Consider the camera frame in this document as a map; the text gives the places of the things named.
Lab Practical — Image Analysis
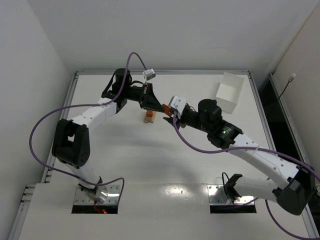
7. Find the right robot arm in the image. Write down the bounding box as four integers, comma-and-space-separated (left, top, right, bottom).
162, 96, 316, 216

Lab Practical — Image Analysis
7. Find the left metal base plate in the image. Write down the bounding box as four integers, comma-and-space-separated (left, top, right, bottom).
73, 185, 120, 206

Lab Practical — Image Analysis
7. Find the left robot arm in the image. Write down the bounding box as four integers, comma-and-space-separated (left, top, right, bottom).
52, 68, 164, 203

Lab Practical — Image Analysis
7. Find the dark brown wood cube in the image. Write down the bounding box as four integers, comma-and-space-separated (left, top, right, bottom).
162, 104, 172, 117

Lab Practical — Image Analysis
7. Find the wall cable with plug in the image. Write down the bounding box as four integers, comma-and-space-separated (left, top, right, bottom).
277, 73, 297, 101

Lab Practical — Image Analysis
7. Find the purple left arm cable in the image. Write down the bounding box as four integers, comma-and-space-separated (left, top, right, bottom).
28, 51, 151, 208

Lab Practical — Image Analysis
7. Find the dark brown arch block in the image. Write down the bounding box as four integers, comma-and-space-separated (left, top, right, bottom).
145, 110, 154, 118

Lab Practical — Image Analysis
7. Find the white storage box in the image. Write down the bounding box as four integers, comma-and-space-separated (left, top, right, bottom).
215, 72, 245, 114

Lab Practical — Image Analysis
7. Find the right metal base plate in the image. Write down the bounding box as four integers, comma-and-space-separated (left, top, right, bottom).
207, 184, 255, 207

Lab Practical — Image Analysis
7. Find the metal base plate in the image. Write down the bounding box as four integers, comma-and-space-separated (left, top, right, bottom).
73, 185, 120, 206
207, 184, 255, 207

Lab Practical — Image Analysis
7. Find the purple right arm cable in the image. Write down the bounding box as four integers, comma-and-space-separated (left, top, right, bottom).
173, 112, 320, 240

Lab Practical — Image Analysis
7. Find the light long wood block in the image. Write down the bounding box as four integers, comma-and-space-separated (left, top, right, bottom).
143, 114, 150, 123
149, 112, 156, 123

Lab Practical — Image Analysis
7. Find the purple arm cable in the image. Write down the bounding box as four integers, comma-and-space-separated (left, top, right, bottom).
173, 112, 320, 240
28, 51, 151, 208

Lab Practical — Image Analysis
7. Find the aluminium table frame rail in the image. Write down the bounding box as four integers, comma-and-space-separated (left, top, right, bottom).
76, 70, 251, 76

